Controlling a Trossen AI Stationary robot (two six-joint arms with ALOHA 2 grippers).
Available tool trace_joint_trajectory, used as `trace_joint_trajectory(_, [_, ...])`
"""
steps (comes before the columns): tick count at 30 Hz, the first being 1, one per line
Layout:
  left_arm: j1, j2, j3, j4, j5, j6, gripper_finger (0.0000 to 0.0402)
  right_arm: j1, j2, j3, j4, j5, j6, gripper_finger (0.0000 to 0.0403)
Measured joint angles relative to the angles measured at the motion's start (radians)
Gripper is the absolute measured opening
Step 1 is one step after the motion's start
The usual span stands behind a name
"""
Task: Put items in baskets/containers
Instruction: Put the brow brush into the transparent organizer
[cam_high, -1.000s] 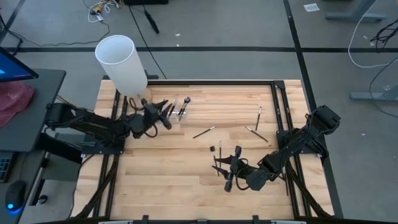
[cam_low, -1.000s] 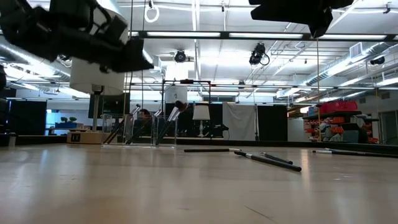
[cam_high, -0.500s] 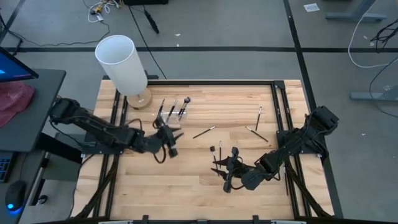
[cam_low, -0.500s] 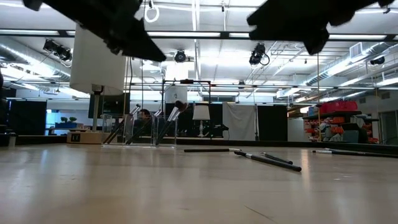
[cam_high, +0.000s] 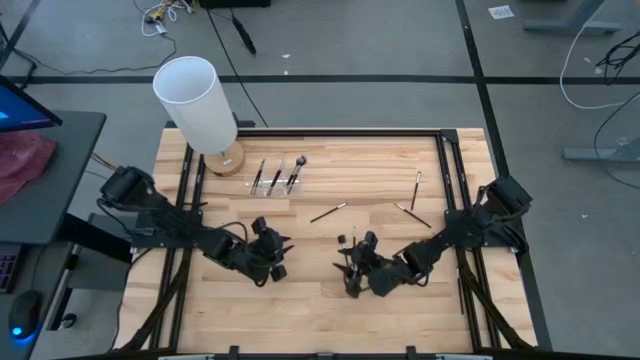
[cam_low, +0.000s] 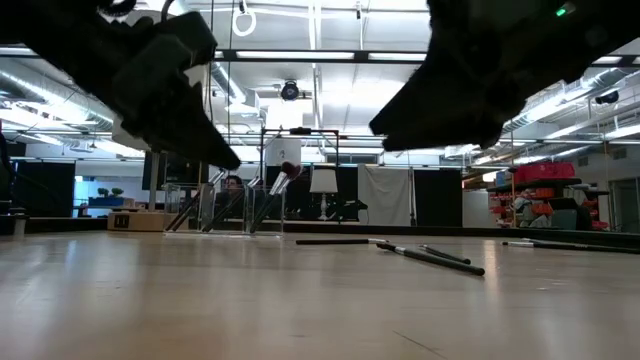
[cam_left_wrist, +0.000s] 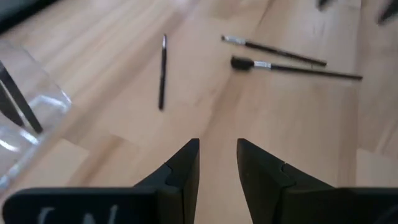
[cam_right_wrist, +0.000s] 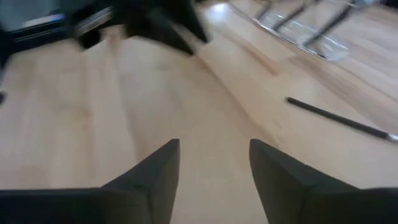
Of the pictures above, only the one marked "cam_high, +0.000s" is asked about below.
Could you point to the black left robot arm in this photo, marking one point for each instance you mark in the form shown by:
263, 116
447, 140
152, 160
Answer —
190, 232

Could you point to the fluffy head makeup brush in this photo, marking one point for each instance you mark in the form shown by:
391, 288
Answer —
300, 160

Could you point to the pink cloth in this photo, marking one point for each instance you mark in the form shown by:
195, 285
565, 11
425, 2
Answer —
20, 160

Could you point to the black keyboard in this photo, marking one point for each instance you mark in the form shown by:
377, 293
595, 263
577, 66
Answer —
9, 267

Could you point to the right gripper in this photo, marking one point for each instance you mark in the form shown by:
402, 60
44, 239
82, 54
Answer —
372, 272

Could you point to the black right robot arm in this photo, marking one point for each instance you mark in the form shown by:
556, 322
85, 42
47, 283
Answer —
450, 235

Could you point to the black side desk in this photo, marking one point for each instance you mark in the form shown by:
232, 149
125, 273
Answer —
60, 175

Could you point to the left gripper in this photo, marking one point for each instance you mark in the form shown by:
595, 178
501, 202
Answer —
267, 245

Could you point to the black computer mouse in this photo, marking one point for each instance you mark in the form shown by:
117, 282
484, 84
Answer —
24, 315

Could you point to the silver frame bracket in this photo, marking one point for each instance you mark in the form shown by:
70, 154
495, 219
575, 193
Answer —
463, 357

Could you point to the black floor box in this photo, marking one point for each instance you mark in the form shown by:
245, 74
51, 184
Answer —
235, 3

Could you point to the grey desk foot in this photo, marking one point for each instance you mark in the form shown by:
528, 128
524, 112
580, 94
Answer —
600, 154

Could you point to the white paper label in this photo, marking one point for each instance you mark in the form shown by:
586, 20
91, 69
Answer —
501, 12

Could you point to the computer monitor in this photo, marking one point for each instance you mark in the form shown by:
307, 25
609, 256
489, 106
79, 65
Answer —
20, 110

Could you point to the black metal table frame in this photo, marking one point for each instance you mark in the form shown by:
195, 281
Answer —
350, 133

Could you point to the clear acrylic brush organizer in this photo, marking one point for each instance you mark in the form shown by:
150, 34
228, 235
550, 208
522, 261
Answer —
248, 189

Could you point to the white shade wooden base lamp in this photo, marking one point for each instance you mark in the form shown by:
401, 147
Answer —
195, 100

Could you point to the black desk base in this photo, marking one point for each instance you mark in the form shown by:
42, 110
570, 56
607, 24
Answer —
95, 240

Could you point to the grey desk leg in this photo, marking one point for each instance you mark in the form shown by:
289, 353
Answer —
570, 25

